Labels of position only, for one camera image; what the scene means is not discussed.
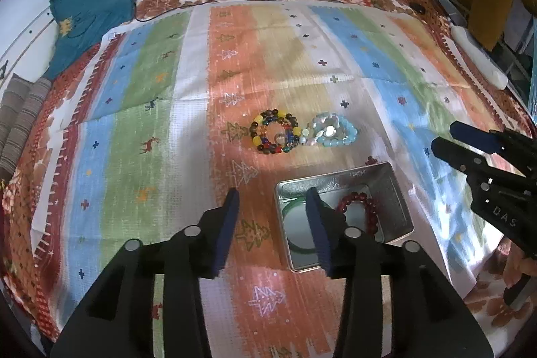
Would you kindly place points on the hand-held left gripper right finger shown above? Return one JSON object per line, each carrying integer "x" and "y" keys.
{"x": 316, "y": 232}

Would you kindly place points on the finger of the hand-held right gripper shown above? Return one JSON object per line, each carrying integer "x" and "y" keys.
{"x": 474, "y": 135}
{"x": 457, "y": 156}

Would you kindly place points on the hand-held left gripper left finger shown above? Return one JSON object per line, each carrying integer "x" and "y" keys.
{"x": 226, "y": 232}

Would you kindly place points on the silver metal tin box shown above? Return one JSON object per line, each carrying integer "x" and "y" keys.
{"x": 390, "y": 182}

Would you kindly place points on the person's right hand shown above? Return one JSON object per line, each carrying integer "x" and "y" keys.
{"x": 520, "y": 270}

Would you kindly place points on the green jade bangle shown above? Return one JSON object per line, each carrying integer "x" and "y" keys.
{"x": 285, "y": 217}

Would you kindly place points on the white oblong object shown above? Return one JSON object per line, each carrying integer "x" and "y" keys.
{"x": 478, "y": 56}

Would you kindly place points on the multicolour striped mat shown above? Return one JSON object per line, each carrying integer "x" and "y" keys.
{"x": 147, "y": 131}

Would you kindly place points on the grey striped cushion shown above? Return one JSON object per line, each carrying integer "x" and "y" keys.
{"x": 21, "y": 114}

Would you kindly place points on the teal garment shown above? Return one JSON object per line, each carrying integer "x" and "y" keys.
{"x": 88, "y": 5}

